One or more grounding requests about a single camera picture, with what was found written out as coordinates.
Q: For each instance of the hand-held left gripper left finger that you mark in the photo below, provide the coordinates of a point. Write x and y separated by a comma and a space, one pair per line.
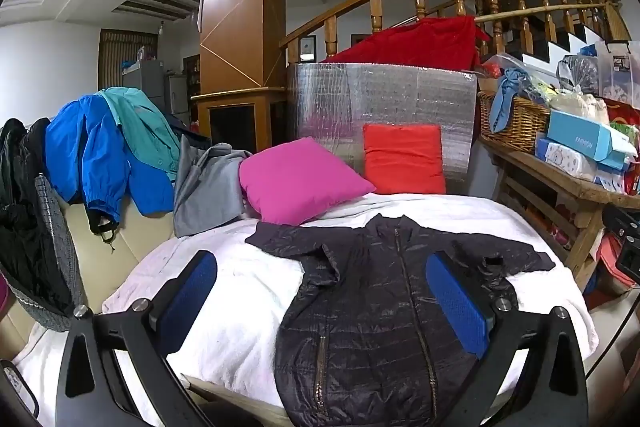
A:
192, 292

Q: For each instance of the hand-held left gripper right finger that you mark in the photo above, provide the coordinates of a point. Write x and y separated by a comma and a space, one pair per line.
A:
452, 302

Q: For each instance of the black puffer jacket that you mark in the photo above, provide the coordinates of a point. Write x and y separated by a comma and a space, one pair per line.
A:
370, 307

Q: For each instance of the white blanket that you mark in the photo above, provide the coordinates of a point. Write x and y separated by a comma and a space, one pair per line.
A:
240, 287

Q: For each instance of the wooden table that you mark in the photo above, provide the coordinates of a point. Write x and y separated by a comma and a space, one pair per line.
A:
550, 184

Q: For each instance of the white tissue pack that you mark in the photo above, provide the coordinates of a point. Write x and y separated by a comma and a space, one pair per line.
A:
567, 159

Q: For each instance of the grey garment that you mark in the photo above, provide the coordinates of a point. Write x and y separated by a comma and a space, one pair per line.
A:
207, 192

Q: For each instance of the beige sofa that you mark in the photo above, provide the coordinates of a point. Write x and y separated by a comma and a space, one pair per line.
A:
95, 252

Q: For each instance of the light blue cardboard box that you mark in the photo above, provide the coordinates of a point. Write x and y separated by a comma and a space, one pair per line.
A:
580, 139

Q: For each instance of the grey knitted bag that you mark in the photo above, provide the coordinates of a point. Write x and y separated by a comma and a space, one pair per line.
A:
62, 247

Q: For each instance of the cream bag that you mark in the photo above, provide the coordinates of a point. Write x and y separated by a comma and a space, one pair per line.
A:
580, 107

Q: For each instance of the red pillow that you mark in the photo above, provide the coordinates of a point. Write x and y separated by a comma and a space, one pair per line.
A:
402, 159

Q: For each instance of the pink pillow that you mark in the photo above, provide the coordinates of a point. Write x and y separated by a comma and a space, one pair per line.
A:
300, 182

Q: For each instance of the wicker basket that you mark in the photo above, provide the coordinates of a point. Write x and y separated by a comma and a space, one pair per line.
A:
520, 127

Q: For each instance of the clear plastic storage box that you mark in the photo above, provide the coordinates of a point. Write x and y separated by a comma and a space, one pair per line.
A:
620, 72

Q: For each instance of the teal shirt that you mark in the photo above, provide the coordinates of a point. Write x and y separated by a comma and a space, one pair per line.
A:
145, 127

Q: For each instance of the dark plastic bag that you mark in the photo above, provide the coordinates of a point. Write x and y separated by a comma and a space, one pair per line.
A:
577, 72

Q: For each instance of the blue jacket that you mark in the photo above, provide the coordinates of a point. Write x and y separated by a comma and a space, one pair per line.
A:
80, 152

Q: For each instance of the wooden cabinet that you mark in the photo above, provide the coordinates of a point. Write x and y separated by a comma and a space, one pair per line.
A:
235, 117

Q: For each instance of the blue cloth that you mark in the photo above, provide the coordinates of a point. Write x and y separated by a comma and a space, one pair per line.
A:
505, 102

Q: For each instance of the black coat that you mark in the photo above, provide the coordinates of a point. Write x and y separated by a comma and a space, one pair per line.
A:
22, 217

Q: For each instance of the silver foil insulation panel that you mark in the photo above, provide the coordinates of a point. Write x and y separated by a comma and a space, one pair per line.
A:
390, 97

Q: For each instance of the grey refrigerator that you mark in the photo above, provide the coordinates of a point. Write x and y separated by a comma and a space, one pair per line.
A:
147, 82

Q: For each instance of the red cloth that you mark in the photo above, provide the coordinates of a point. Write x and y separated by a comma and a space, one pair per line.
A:
420, 44

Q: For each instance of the small picture frame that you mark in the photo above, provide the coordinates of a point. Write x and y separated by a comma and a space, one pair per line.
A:
307, 48

